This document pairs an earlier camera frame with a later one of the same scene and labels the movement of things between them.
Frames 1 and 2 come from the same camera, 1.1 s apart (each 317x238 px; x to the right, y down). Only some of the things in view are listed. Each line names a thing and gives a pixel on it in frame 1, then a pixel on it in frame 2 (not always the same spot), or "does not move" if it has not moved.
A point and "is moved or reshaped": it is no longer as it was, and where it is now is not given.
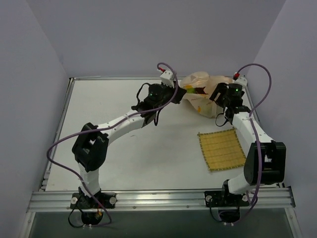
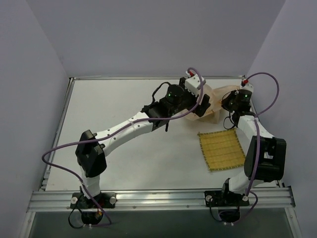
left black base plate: (105, 200) does not move
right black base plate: (219, 199) does not move
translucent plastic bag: (198, 87) is moved or reshaped
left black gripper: (177, 93) -> (198, 99)
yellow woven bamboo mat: (222, 149) does not move
